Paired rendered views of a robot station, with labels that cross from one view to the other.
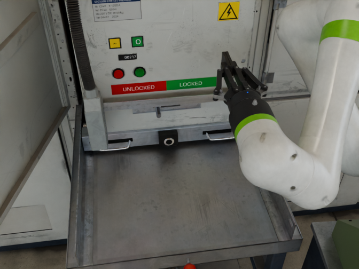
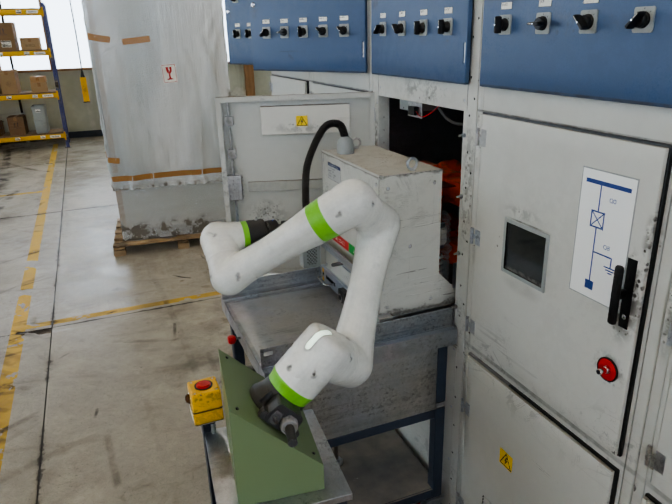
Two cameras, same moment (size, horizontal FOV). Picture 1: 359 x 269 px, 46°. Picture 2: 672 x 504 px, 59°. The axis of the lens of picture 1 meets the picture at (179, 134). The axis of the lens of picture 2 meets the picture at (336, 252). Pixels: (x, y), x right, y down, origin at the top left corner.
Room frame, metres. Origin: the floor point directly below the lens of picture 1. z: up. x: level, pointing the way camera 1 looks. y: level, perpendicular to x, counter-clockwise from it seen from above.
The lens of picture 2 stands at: (0.51, -1.89, 1.80)
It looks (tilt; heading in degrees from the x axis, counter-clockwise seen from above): 20 degrees down; 76
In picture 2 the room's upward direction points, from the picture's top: 2 degrees counter-clockwise
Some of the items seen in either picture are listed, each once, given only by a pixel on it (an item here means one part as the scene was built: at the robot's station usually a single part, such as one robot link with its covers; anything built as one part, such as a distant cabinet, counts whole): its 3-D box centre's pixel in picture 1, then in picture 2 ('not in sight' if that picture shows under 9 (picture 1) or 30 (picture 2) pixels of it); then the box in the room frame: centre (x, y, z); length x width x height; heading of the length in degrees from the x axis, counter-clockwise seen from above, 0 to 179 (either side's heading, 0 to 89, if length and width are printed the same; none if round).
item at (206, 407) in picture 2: not in sight; (205, 400); (0.48, -0.43, 0.85); 0.08 x 0.08 x 0.10; 8
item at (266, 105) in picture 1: (252, 123); (256, 235); (0.68, -0.15, 1.23); 0.09 x 0.06 x 0.12; 98
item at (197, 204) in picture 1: (171, 167); (331, 318); (0.95, 0.03, 0.82); 0.68 x 0.62 x 0.06; 8
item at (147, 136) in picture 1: (166, 131); (352, 295); (1.04, 0.04, 0.90); 0.54 x 0.05 x 0.06; 98
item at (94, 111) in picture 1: (95, 119); (310, 244); (0.92, 0.24, 1.04); 0.08 x 0.05 x 0.17; 8
